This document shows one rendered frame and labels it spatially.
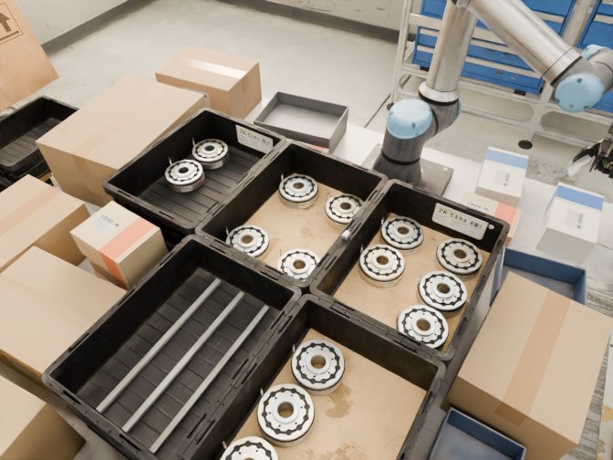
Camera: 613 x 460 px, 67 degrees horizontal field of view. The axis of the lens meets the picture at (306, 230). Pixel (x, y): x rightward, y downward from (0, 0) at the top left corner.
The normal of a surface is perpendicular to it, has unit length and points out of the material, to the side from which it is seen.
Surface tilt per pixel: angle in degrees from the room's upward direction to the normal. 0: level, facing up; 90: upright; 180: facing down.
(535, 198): 0
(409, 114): 4
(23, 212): 0
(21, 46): 75
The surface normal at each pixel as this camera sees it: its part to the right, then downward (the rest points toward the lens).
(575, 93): -0.69, 0.49
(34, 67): 0.84, 0.14
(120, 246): 0.00, -0.68
